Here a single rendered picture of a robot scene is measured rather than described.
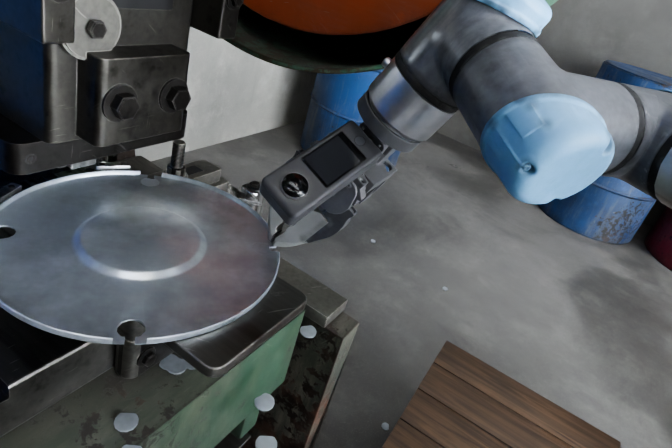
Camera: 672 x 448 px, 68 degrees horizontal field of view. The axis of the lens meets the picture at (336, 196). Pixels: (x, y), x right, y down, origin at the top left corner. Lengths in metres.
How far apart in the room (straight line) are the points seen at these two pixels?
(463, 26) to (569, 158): 0.13
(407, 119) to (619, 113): 0.16
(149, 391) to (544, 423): 0.85
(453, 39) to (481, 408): 0.87
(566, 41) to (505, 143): 3.30
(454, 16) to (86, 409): 0.50
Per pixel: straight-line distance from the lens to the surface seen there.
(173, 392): 0.60
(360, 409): 1.50
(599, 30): 3.62
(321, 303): 0.75
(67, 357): 0.56
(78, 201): 0.63
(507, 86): 0.37
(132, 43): 0.51
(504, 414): 1.17
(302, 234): 0.54
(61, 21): 0.43
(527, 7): 0.42
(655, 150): 0.44
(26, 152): 0.51
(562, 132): 0.34
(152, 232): 0.57
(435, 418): 1.08
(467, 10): 0.42
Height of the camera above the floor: 1.11
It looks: 27 degrees down
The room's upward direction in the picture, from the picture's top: 16 degrees clockwise
